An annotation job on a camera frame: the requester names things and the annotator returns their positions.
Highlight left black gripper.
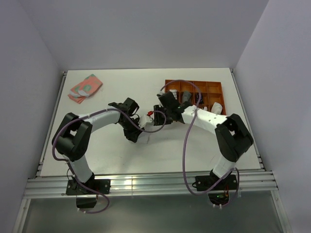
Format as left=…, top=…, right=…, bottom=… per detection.
left=119, top=118, right=144, bottom=144

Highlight white sock with black stripes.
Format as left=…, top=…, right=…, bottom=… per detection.
left=137, top=133, right=150, bottom=144

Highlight black striped sock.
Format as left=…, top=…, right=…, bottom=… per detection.
left=195, top=93, right=204, bottom=104

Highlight orange compartment tray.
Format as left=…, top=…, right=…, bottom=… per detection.
left=162, top=80, right=226, bottom=115

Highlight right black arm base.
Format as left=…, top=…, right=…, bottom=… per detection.
left=192, top=172, right=239, bottom=206

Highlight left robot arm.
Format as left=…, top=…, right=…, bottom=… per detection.
left=52, top=98, right=142, bottom=194

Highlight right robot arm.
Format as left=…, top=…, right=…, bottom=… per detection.
left=157, top=92, right=254, bottom=189

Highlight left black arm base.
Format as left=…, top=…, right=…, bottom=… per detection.
left=66, top=179, right=111, bottom=210

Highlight rolled white striped socks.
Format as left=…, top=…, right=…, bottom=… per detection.
left=169, top=89, right=178, bottom=100

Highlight rolled grey socks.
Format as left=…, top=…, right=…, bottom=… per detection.
left=182, top=91, right=191, bottom=103

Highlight large white rolled socks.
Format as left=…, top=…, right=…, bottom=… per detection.
left=211, top=102, right=223, bottom=115

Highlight pink green patterned socks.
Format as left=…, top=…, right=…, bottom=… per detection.
left=68, top=74, right=103, bottom=104

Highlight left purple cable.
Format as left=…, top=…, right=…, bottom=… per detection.
left=52, top=106, right=167, bottom=214

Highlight purple cable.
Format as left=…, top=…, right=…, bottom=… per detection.
left=52, top=106, right=167, bottom=214
left=160, top=79, right=240, bottom=207

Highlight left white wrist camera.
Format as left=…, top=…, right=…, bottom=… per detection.
left=138, top=115, right=154, bottom=128

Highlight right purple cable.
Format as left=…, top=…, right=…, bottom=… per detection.
left=160, top=79, right=240, bottom=207

